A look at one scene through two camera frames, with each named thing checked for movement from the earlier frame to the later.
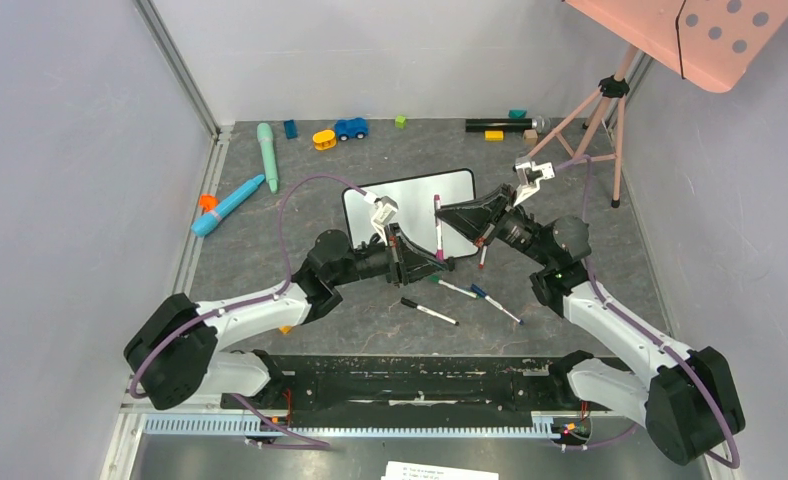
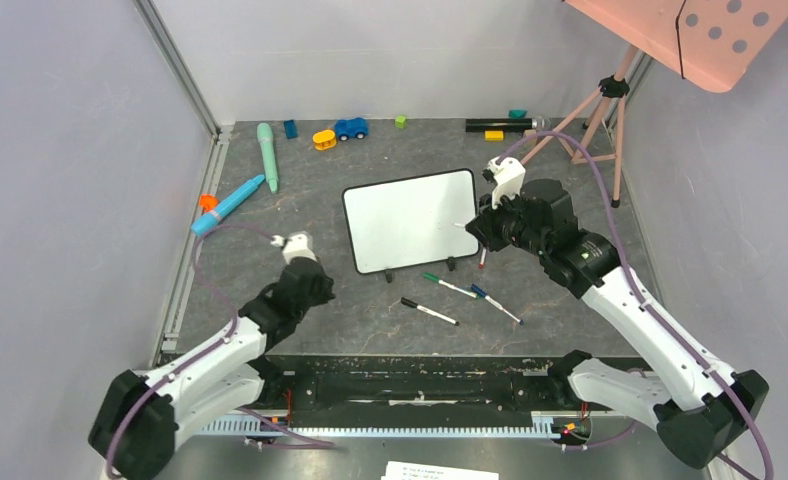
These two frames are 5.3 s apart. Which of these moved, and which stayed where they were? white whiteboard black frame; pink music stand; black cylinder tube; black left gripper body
Moved: black left gripper body
Stayed: pink music stand; white whiteboard black frame; black cylinder tube
